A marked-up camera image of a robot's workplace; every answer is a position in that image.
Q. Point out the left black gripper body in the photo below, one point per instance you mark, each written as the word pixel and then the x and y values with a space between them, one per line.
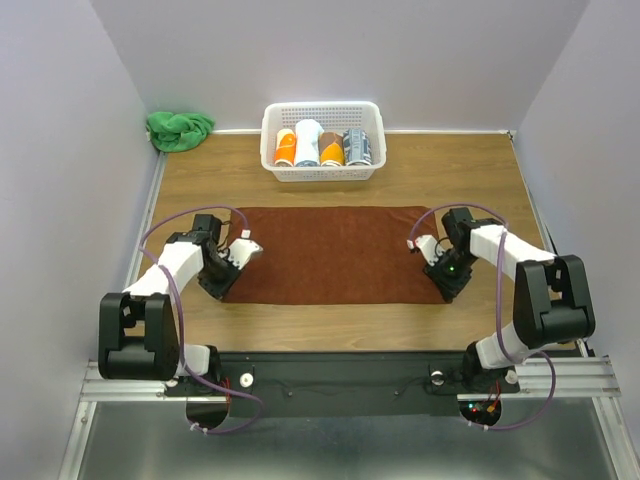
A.
pixel 216 277

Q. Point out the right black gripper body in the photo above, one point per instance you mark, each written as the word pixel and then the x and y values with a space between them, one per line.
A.
pixel 453 270

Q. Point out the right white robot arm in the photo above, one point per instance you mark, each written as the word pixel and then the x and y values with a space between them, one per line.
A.
pixel 552 302

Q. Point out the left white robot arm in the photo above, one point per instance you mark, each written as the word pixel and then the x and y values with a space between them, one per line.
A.
pixel 142 330

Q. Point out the orange white rolled towel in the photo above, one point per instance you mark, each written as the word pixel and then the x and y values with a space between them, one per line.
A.
pixel 285 148

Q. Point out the green towel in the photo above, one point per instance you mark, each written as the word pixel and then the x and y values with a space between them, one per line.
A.
pixel 174 133

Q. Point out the grey patterned rolled towel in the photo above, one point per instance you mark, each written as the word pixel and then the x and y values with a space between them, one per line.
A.
pixel 357 149

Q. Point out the white blue rolled towel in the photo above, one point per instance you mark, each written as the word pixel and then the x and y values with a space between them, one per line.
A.
pixel 307 133

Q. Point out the brown orange rolled towel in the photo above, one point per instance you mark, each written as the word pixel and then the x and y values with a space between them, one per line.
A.
pixel 331 150

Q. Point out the white plastic basket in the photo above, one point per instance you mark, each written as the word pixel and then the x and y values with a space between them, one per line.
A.
pixel 334 117

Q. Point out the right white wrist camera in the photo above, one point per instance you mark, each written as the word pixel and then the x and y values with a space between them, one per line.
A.
pixel 428 246

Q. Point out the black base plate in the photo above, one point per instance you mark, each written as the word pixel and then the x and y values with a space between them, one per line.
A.
pixel 350 384

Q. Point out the aluminium frame rail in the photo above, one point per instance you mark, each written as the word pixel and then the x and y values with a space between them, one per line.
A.
pixel 95 390

